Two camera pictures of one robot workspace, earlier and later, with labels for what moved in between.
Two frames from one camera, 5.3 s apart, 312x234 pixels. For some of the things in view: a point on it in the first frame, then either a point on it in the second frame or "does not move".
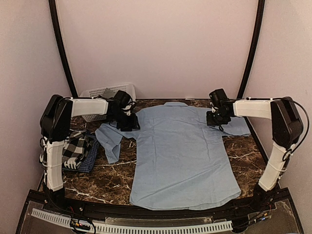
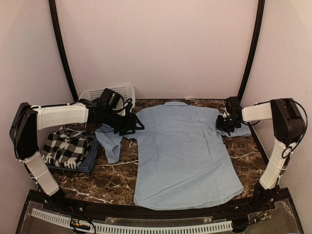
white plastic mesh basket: x=98 y=92 does not move
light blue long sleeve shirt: x=181 y=161 does not move
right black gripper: x=210 y=122 → x=220 y=126
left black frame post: x=61 y=47 does not move
